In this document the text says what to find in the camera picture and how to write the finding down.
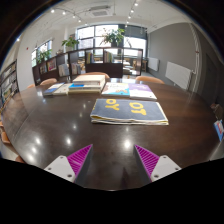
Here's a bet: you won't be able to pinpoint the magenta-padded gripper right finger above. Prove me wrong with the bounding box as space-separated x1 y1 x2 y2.
133 144 183 186

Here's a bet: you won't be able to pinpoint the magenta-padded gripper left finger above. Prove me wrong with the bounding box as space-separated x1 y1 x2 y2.
43 143 94 186

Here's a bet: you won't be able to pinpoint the blue and white sign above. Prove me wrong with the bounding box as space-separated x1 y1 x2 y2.
213 119 224 143

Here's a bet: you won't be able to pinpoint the small dark blue book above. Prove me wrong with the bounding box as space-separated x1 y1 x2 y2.
42 83 64 98

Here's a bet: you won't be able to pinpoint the small white book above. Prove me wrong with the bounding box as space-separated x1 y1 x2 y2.
53 83 73 97

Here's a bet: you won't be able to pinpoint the purple and white book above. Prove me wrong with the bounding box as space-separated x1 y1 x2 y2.
128 83 158 102

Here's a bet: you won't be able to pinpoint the cream yellow book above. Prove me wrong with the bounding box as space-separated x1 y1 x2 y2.
68 88 102 95

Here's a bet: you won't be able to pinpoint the blue and white book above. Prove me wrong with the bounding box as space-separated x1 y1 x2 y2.
68 83 103 92

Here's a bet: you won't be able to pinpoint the white illustrated book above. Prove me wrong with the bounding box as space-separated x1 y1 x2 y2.
100 82 131 98

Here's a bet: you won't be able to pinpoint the large white radiator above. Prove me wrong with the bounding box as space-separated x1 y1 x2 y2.
164 61 195 91

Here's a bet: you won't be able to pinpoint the small white radiator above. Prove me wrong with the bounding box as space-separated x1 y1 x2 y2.
147 56 160 72

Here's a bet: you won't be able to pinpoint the dark open shelf unit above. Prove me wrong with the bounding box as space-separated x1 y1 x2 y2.
32 47 144 86

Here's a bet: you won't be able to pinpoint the small potted plant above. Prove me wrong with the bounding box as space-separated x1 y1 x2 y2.
35 49 53 64

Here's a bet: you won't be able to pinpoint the medium potted plant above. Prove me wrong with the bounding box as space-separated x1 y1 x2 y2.
61 35 80 53

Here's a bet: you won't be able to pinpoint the large potted plant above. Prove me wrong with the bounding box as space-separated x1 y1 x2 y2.
99 28 126 48

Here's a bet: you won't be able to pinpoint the ceiling spot lights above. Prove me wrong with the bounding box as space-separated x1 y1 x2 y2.
49 1 139 27

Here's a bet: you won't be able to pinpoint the ceiling air conditioner unit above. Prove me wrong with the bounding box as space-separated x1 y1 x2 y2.
89 4 113 18

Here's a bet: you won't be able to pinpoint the wall bookshelf with books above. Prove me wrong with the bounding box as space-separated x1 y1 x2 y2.
0 59 19 111

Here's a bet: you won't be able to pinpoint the white wall pipe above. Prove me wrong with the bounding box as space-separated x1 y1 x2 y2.
190 24 202 94

